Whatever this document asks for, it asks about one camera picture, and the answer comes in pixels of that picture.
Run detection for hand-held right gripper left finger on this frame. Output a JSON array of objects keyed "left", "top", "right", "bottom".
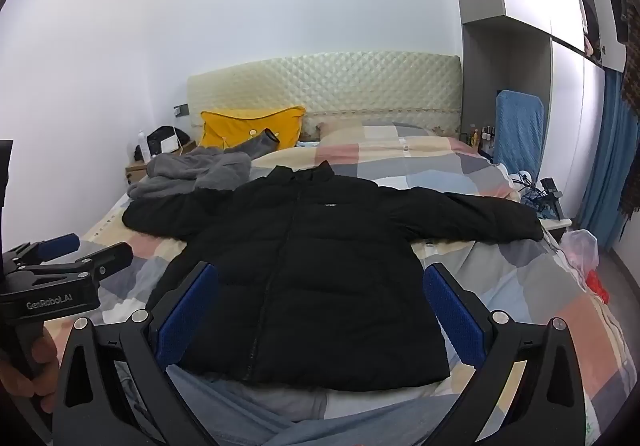
[{"left": 52, "top": 262, "right": 221, "bottom": 446}]

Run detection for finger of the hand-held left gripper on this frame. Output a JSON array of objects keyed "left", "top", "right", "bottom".
[
  {"left": 0, "top": 232, "right": 82, "bottom": 272},
  {"left": 15, "top": 241, "right": 135, "bottom": 289}
]

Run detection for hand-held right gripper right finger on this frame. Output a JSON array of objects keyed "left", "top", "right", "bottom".
[{"left": 422, "top": 262, "right": 586, "bottom": 446}]

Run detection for black puffer jacket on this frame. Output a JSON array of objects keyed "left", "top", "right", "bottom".
[{"left": 121, "top": 160, "right": 545, "bottom": 393}]

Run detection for person's left hand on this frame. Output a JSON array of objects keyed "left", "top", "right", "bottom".
[{"left": 0, "top": 326, "right": 60, "bottom": 399}]

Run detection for wooden nightstand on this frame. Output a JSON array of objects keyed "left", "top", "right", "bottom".
[{"left": 125, "top": 140, "right": 197, "bottom": 184}]

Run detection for person's blue jeans legs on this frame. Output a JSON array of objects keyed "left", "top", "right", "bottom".
[{"left": 112, "top": 361, "right": 476, "bottom": 446}]

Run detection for grey fleece garment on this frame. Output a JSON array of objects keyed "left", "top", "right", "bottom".
[{"left": 126, "top": 146, "right": 253, "bottom": 201}]

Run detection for black bag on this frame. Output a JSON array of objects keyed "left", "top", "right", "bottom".
[{"left": 146, "top": 126, "right": 191, "bottom": 157}]

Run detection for white side table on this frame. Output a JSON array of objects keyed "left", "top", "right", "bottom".
[{"left": 540, "top": 216, "right": 573, "bottom": 247}]

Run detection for patchwork quilt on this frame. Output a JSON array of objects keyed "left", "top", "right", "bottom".
[{"left": 82, "top": 121, "right": 631, "bottom": 446}]

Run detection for clear plastic bag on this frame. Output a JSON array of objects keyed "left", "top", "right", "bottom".
[{"left": 562, "top": 228, "right": 599, "bottom": 282}]

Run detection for red plastic bag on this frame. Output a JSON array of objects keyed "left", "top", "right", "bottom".
[{"left": 585, "top": 270, "right": 612, "bottom": 306}]

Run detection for black phone stand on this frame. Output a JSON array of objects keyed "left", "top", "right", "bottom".
[{"left": 539, "top": 177, "right": 566, "bottom": 219}]

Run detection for row of small bottles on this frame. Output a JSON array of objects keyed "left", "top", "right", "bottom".
[{"left": 467, "top": 123, "right": 497, "bottom": 149}]

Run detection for yellow pillow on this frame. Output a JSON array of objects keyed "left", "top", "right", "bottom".
[{"left": 200, "top": 106, "right": 307, "bottom": 151}]

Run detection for dark grey sock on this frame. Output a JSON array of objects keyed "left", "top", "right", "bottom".
[{"left": 224, "top": 128, "right": 281, "bottom": 159}]

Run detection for blue towel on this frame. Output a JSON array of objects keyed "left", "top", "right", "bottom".
[{"left": 495, "top": 90, "right": 546, "bottom": 177}]

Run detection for blue curtain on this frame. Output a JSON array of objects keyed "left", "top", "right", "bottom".
[{"left": 577, "top": 68, "right": 640, "bottom": 254}]

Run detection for brown patterned hanging cloth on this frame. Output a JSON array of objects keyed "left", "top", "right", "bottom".
[{"left": 617, "top": 0, "right": 640, "bottom": 217}]

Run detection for floral white pillow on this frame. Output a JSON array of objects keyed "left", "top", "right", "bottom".
[{"left": 306, "top": 118, "right": 371, "bottom": 144}]

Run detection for grey white wardrobe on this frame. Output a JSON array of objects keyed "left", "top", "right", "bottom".
[{"left": 442, "top": 0, "right": 631, "bottom": 227}]

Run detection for cream quilted headboard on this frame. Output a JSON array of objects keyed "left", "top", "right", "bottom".
[{"left": 186, "top": 52, "right": 462, "bottom": 143}]

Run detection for tangle of cables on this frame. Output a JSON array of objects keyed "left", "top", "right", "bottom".
[{"left": 515, "top": 171, "right": 548, "bottom": 218}]

